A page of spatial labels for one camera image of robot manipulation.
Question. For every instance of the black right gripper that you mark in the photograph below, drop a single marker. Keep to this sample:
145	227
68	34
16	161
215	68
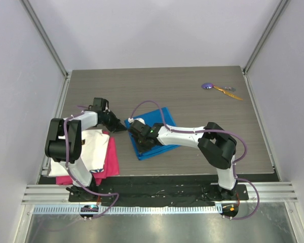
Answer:
139	136

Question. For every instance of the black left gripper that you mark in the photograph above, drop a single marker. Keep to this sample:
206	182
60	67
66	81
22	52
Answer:
116	126

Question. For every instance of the blue cloth napkin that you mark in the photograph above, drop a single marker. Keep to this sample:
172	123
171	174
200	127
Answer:
150	118

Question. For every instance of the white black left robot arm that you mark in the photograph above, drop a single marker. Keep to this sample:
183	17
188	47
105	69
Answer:
64	143

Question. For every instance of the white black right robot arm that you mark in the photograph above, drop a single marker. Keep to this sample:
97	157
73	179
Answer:
217	147

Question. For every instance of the white folded cloth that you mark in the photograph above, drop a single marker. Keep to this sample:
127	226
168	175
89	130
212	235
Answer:
94	149

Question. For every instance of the pink folded cloth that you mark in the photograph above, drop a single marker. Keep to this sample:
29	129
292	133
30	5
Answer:
111	166

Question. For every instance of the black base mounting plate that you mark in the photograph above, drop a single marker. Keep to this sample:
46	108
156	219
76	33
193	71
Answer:
142	195

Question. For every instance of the iridescent purple spoon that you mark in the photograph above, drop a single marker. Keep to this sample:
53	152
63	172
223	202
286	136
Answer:
207	86

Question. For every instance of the slotted white cable duct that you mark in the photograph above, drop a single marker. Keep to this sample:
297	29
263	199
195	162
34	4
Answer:
84	209

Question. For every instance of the left aluminium corner post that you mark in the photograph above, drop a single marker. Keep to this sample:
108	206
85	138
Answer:
43	35

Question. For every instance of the aluminium corner post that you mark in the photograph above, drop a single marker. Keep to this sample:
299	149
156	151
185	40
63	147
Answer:
278	12
43	35

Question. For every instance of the aluminium front frame rail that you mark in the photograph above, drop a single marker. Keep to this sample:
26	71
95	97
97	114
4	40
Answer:
55	194

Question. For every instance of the right aluminium corner post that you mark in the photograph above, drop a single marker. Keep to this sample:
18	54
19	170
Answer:
278	12

